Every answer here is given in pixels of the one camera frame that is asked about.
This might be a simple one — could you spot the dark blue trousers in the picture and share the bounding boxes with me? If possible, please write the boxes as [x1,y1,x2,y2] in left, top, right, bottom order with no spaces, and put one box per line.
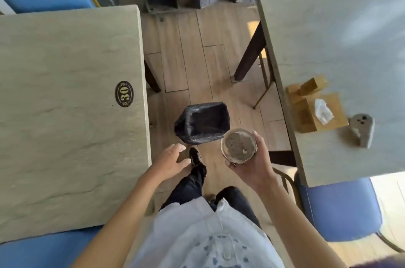
[160,163,263,230]

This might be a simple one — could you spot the black-lined trash bin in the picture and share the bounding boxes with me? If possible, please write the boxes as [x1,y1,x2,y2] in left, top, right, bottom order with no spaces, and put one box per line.
[174,102,231,145]

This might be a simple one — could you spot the white tissue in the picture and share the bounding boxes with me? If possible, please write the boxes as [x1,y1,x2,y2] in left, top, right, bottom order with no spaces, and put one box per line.
[314,99,334,125]

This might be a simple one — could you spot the person's right forearm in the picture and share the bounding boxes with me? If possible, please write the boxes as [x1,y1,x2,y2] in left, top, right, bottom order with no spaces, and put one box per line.
[252,178,349,268]

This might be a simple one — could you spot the person's right hand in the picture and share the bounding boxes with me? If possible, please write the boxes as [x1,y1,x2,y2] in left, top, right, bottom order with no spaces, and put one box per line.
[225,131,279,193]

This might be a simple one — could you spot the black oval table plaque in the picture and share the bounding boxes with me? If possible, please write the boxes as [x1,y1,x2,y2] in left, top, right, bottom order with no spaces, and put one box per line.
[115,80,134,107]

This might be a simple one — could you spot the round glass ashtray with ash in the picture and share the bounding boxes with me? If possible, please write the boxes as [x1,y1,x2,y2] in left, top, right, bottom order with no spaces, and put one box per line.
[220,128,258,164]

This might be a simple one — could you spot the black leather shoe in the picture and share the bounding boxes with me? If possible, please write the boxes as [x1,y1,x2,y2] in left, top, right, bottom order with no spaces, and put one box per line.
[189,147,203,167]

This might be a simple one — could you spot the gold metal chair leg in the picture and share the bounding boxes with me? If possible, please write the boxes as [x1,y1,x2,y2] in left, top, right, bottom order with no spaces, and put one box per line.
[253,49,276,110]

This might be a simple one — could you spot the grey concrete toothpick holder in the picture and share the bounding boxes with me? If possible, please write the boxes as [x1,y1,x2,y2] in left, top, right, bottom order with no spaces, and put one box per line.
[349,113,375,148]

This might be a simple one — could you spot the dark wooden table leg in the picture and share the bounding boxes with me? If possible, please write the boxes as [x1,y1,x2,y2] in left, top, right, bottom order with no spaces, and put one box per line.
[144,60,161,93]
[234,21,267,81]

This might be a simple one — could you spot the white patterned shirt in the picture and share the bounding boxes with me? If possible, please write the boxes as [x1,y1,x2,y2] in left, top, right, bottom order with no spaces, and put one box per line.
[130,196,285,268]

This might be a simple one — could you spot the person's left forearm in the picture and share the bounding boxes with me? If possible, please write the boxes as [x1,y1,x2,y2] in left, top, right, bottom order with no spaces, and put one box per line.
[72,167,166,268]

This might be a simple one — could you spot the person's left hand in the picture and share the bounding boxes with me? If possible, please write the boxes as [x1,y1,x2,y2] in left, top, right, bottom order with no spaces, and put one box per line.
[148,143,192,183]

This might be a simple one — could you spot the small wooden block holder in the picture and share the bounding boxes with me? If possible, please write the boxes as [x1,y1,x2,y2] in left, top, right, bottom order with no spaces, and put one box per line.
[286,75,328,104]

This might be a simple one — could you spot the wooden tissue box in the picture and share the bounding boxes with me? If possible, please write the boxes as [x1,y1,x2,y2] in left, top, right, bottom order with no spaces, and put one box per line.
[293,93,349,133]

